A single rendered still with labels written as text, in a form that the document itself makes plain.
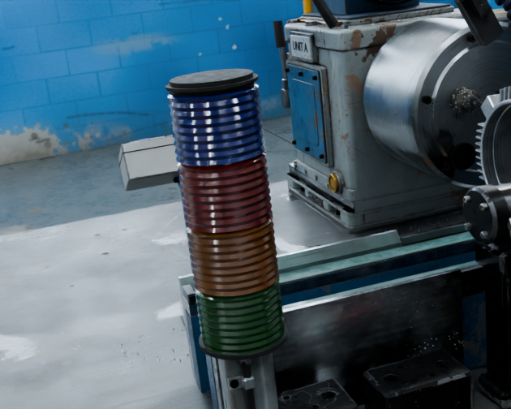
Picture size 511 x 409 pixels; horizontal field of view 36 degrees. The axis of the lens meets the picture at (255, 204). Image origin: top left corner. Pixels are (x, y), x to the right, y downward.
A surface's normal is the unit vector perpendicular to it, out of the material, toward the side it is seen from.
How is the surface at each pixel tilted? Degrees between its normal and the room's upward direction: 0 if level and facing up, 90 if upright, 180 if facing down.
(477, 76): 90
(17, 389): 0
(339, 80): 89
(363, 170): 90
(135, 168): 64
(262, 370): 90
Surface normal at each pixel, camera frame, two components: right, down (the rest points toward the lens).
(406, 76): -0.89, -0.28
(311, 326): 0.30, 0.25
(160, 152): 0.22, -0.19
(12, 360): -0.11, -0.95
